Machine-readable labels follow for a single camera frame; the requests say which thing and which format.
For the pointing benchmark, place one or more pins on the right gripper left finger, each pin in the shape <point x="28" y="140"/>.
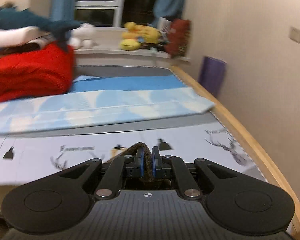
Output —
<point x="121" y="168"/>

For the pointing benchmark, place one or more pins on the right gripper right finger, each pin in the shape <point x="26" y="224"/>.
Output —
<point x="175" y="170"/>

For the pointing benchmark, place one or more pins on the brown corduroy pants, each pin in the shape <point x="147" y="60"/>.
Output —
<point x="146" y="164"/>

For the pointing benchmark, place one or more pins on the light blue patterned blanket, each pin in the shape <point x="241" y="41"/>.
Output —
<point x="100" y="107"/>

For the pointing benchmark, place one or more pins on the blue flat sheet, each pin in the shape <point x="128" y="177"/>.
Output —
<point x="90" y="83"/>

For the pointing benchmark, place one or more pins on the purple bag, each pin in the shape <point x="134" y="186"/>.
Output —
<point x="212" y="75"/>

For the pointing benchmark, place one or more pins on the dark red cushion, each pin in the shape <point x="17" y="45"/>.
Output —
<point x="178" y="38"/>

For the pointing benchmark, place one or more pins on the red folded blanket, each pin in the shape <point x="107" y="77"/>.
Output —
<point x="49" y="71"/>

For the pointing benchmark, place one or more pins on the yellow plush toys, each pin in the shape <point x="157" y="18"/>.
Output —
<point x="137" y="36"/>

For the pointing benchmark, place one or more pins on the white plush toy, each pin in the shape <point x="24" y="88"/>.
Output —
<point x="82" y="37"/>

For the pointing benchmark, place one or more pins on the blue curtain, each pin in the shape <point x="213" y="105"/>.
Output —
<point x="62" y="10"/>

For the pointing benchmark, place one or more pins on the teal shark plush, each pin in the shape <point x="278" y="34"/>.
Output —
<point x="11" y="18"/>

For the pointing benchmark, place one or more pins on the wooden bed frame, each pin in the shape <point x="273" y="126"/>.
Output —
<point x="249" y="144"/>

